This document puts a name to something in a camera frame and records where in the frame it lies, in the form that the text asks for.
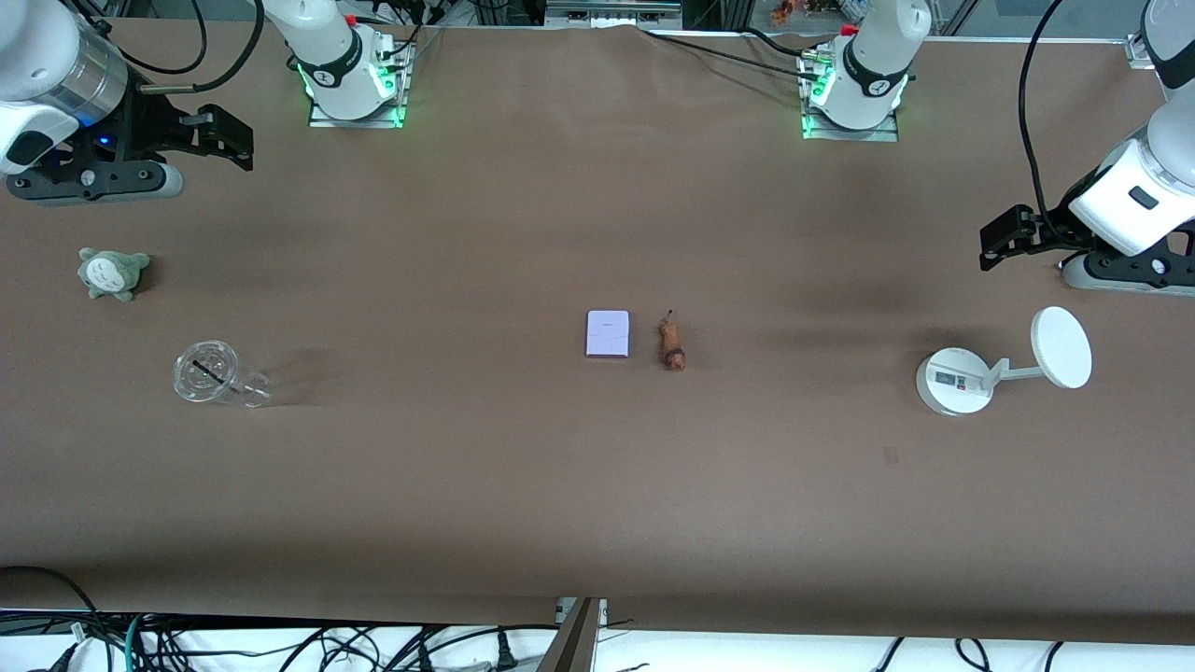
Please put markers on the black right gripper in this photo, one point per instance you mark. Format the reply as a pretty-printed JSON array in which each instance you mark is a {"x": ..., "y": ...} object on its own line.
[{"x": 149, "y": 121}]

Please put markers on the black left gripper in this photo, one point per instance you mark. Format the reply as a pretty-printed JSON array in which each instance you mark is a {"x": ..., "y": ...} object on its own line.
[{"x": 1052, "y": 230}]

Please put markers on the brown lion statue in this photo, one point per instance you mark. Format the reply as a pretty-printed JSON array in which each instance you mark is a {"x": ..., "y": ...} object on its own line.
[{"x": 671, "y": 345}]

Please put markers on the lavender small box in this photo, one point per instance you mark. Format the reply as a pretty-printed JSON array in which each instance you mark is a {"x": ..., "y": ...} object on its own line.
[{"x": 608, "y": 334}]

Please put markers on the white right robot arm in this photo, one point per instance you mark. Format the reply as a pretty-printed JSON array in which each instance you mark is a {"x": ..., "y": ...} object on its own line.
[{"x": 56, "y": 65}]

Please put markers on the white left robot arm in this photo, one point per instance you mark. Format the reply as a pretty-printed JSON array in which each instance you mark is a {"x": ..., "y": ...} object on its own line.
[{"x": 1148, "y": 177}]

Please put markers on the white desk lamp with display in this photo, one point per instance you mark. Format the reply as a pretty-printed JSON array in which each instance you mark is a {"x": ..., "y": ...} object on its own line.
[{"x": 957, "y": 381}]

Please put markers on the grey-green owl-like plush toy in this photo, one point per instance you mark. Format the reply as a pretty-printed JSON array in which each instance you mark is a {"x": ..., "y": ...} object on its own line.
[{"x": 112, "y": 273}]

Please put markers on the black drinking straw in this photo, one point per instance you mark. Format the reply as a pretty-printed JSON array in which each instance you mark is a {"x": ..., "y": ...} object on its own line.
[{"x": 210, "y": 371}]

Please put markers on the clear plastic cup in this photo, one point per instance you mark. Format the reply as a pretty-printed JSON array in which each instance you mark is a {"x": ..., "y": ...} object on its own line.
[{"x": 210, "y": 375}]

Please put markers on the orange background figurine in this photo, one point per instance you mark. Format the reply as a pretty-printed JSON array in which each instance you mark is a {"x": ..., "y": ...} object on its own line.
[{"x": 782, "y": 11}]

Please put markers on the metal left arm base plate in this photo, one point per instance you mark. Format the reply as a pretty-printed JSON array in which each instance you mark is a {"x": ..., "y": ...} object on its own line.
[{"x": 887, "y": 131}]

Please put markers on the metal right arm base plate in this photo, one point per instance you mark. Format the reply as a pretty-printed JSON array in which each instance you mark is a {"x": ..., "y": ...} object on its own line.
[{"x": 397, "y": 93}]

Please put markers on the aluminium frame profile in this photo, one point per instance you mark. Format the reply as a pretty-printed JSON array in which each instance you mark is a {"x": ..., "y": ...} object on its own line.
[{"x": 611, "y": 11}]

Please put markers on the aluminium frame bracket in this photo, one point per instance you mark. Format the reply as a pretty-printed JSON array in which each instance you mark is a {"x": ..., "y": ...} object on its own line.
[{"x": 579, "y": 639}]

